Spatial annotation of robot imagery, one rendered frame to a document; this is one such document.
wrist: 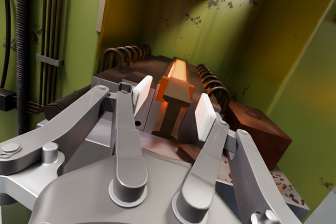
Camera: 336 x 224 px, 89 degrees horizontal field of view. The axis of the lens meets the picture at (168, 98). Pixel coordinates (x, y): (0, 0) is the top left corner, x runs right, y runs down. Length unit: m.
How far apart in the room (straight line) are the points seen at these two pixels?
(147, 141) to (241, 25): 0.60
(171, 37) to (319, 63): 0.48
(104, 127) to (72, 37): 0.25
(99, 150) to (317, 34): 0.44
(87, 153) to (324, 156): 0.53
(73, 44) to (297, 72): 0.49
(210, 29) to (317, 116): 0.45
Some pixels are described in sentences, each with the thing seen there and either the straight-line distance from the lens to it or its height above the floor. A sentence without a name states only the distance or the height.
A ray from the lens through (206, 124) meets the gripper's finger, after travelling 0.17.
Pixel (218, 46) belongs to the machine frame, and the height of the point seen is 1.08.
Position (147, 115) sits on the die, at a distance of 0.27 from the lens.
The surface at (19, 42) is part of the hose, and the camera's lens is 0.51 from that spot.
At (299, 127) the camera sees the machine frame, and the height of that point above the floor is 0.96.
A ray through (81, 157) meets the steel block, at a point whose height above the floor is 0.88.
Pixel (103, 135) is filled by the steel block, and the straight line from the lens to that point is 0.26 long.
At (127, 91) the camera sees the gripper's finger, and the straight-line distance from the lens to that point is 0.16.
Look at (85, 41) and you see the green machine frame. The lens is 0.44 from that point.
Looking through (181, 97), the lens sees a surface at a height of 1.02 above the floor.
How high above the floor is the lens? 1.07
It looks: 20 degrees down
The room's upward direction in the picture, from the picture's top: 18 degrees clockwise
